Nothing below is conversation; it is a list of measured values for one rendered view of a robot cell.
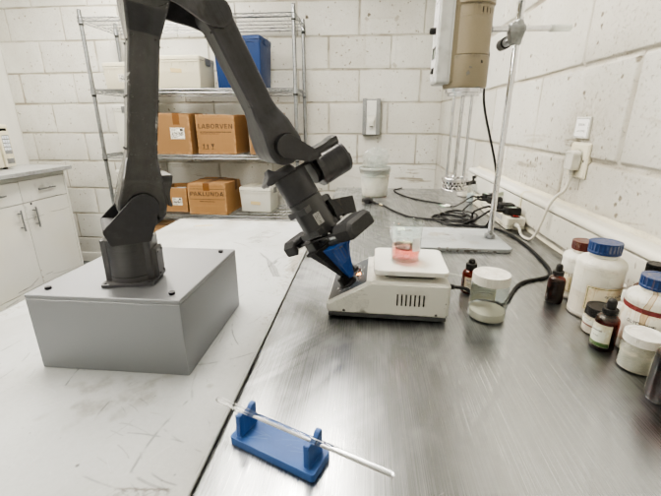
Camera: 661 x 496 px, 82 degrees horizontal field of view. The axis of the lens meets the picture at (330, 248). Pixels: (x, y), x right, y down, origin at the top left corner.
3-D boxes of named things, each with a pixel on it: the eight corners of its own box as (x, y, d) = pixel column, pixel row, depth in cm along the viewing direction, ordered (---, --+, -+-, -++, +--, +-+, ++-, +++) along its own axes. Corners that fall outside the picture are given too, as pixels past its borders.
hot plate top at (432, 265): (373, 275, 61) (373, 270, 61) (374, 251, 73) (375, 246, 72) (450, 279, 60) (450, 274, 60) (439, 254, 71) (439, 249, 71)
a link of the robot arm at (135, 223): (105, 250, 47) (95, 198, 45) (102, 233, 54) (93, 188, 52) (163, 241, 50) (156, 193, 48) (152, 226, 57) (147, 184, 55)
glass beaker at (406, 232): (424, 260, 66) (428, 215, 64) (415, 270, 62) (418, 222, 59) (391, 255, 69) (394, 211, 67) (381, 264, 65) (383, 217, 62)
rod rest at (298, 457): (229, 444, 39) (226, 415, 38) (250, 421, 42) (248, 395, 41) (313, 485, 35) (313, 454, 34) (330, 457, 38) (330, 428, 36)
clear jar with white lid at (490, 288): (511, 324, 62) (519, 279, 60) (476, 326, 62) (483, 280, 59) (494, 307, 68) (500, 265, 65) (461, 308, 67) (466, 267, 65)
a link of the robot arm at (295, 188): (262, 172, 57) (310, 145, 60) (254, 178, 63) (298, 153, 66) (285, 212, 59) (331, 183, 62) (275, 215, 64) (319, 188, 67)
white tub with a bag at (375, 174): (393, 197, 165) (396, 147, 159) (362, 198, 163) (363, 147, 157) (385, 192, 179) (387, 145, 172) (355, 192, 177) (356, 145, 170)
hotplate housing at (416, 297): (326, 317, 64) (326, 274, 62) (334, 285, 77) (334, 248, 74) (461, 326, 62) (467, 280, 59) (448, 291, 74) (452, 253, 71)
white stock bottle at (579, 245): (592, 293, 73) (606, 239, 70) (591, 305, 69) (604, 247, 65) (557, 285, 77) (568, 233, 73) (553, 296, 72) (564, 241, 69)
